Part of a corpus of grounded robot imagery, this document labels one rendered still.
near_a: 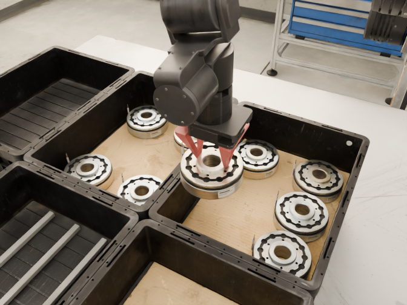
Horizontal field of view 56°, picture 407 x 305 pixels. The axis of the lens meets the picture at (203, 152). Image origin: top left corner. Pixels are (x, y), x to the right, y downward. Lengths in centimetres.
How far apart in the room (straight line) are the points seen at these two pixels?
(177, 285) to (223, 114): 32
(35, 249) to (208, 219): 33
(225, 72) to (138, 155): 48
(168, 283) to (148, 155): 34
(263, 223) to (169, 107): 41
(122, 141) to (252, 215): 38
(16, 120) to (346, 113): 99
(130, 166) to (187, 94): 50
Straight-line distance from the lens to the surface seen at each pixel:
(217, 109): 52
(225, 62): 48
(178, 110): 44
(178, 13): 46
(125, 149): 95
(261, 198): 83
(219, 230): 77
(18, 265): 80
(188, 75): 43
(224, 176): 60
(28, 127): 110
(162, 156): 92
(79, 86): 122
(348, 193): 74
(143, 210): 67
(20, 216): 87
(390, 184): 114
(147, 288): 71
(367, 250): 97
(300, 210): 80
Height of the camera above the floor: 144
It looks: 42 degrees down
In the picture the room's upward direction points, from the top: straight up
